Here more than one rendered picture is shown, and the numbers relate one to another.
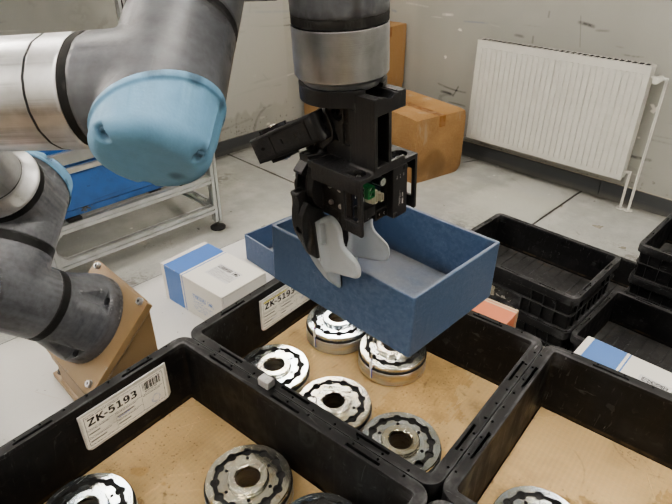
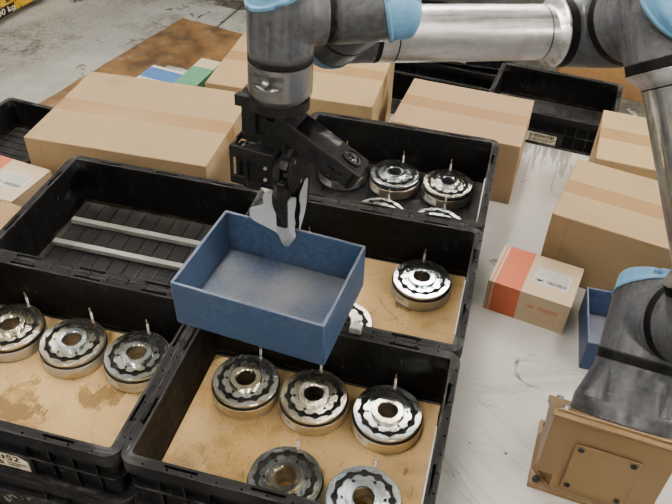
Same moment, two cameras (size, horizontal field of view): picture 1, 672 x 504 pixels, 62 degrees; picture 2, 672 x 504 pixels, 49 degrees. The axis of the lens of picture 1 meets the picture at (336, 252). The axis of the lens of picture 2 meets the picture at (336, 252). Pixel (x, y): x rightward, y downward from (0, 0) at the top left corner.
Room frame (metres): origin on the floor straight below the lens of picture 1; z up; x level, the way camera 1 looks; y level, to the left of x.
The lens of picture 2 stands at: (1.19, -0.27, 1.75)
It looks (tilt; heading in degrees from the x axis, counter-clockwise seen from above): 41 degrees down; 154
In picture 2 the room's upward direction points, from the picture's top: 2 degrees clockwise
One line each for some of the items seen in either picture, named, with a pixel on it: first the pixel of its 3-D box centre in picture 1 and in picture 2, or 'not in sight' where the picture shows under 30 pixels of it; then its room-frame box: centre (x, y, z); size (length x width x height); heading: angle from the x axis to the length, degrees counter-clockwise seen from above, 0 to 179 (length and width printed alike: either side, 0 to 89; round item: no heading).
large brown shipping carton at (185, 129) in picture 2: not in sight; (149, 152); (-0.27, -0.06, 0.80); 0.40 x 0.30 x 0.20; 53
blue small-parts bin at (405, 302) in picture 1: (381, 260); (271, 283); (0.53, -0.05, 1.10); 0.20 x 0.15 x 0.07; 46
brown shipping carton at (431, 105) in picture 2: not in sight; (459, 139); (-0.08, 0.65, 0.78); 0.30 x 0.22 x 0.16; 47
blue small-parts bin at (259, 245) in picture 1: (295, 251); not in sight; (1.16, 0.10, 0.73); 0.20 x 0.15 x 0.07; 43
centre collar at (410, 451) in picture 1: (400, 440); (245, 378); (0.48, -0.08, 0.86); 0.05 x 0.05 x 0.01
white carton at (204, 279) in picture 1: (214, 285); not in sight; (1.00, 0.26, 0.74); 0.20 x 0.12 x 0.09; 50
